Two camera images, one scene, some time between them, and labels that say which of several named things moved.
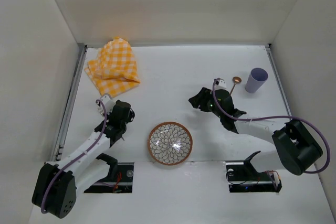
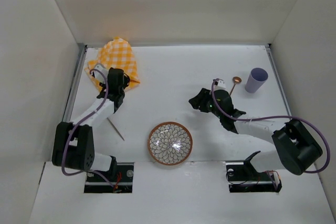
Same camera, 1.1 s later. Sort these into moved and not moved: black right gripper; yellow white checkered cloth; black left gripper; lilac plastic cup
Moved: black left gripper
Not moved: black right gripper; lilac plastic cup; yellow white checkered cloth
